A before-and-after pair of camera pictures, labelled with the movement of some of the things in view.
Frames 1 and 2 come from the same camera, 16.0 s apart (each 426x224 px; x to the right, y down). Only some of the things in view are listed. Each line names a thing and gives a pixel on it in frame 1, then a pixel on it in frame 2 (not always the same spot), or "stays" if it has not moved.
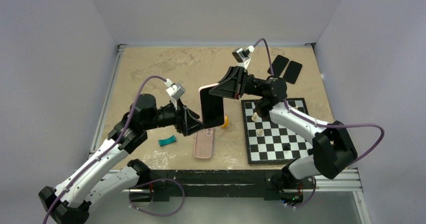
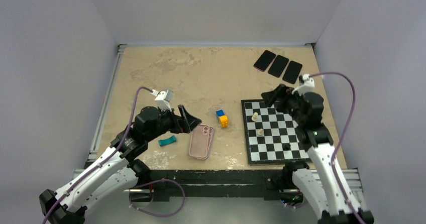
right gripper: (233, 84) -> (270, 97)
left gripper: (185, 120) stays
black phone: (278, 66) stays
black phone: (292, 72) stays
